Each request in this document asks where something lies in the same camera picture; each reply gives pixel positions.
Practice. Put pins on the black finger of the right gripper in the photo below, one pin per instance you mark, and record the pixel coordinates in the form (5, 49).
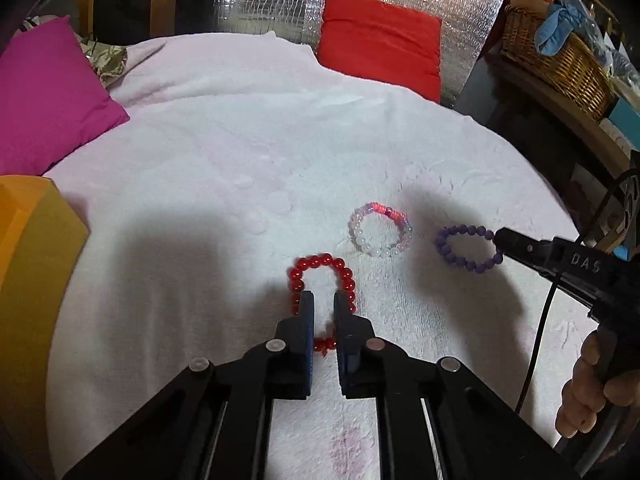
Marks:
(523, 249)

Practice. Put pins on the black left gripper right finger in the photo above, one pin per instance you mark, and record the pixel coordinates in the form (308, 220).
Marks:
(436, 420)

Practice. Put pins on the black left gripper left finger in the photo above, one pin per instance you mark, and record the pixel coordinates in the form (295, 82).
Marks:
(212, 421)

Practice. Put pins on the person's right hand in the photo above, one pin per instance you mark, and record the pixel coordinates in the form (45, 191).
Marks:
(584, 396)

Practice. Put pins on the wicker basket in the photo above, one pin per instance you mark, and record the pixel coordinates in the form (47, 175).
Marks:
(573, 71)

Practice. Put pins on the blue cloth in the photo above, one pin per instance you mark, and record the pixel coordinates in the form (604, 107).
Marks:
(562, 19)

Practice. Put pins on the white pink blanket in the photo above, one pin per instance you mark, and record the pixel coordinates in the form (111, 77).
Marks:
(242, 154)

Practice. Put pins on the orange cardboard tray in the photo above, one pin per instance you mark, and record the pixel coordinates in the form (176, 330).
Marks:
(41, 240)

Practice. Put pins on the red pillow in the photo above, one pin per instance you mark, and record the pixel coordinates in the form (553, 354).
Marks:
(375, 40)

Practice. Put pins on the magenta pillow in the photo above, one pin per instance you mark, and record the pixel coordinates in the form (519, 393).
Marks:
(52, 102)

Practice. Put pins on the patterned cloth scrap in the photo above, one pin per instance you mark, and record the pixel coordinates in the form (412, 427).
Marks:
(108, 62)

